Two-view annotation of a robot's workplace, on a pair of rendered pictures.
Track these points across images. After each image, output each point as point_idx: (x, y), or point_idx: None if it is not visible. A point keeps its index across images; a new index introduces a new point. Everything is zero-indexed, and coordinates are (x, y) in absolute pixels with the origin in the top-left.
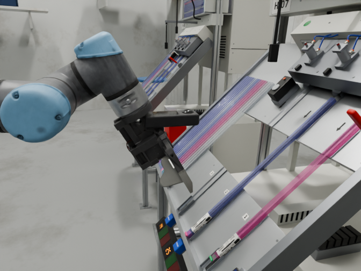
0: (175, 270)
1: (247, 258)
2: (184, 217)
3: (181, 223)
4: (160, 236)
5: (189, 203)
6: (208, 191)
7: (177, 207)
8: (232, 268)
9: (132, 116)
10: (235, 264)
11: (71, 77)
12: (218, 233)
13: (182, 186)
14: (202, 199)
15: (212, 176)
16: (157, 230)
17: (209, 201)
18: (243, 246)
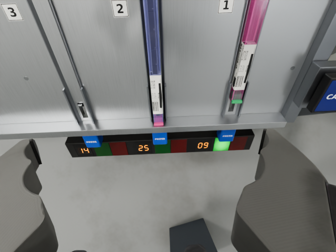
0: (183, 144)
1: (289, 48)
2: (107, 115)
3: (130, 127)
4: (107, 153)
5: (85, 99)
6: (76, 49)
7: (70, 122)
8: (271, 77)
9: None
10: (271, 71)
11: None
12: (200, 71)
13: (9, 99)
14: (92, 71)
15: (27, 16)
16: (89, 156)
17: (111, 59)
18: (265, 45)
